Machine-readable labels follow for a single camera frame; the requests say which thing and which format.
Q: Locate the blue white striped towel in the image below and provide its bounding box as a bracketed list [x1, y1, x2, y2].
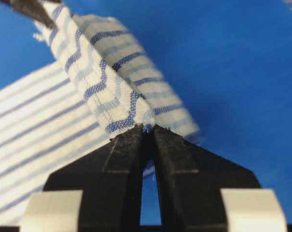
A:
[0, 0, 199, 226]

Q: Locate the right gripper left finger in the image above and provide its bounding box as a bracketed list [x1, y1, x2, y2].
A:
[43, 125, 143, 232]

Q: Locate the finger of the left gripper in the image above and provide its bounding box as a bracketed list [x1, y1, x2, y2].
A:
[0, 0, 55, 29]

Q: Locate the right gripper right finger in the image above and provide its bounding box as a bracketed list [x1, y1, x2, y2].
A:
[153, 126, 261, 232]

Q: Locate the blue table cloth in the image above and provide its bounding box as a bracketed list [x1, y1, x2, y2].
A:
[0, 0, 292, 223]

